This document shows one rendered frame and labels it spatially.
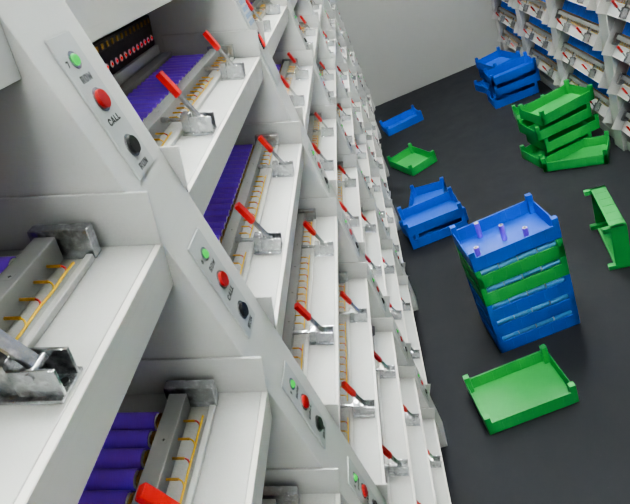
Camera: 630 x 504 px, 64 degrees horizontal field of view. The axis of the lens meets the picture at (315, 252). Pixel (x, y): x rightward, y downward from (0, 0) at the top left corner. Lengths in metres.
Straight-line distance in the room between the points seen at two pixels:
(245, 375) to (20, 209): 0.26
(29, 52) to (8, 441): 0.26
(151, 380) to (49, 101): 0.29
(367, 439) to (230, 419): 0.47
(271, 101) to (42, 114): 0.73
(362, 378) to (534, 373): 1.00
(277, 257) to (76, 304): 0.39
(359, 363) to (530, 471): 0.82
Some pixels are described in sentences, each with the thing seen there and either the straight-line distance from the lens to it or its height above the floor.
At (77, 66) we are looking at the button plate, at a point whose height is 1.50.
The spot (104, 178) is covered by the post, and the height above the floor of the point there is 1.42.
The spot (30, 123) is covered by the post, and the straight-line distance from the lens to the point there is 0.45.
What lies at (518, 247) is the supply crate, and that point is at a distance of 1.79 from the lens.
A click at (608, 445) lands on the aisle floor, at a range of 1.79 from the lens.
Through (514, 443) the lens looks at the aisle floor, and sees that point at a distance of 1.82.
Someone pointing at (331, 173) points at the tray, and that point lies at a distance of 1.44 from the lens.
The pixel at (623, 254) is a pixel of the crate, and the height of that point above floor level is 0.07.
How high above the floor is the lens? 1.51
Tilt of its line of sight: 30 degrees down
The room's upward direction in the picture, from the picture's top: 28 degrees counter-clockwise
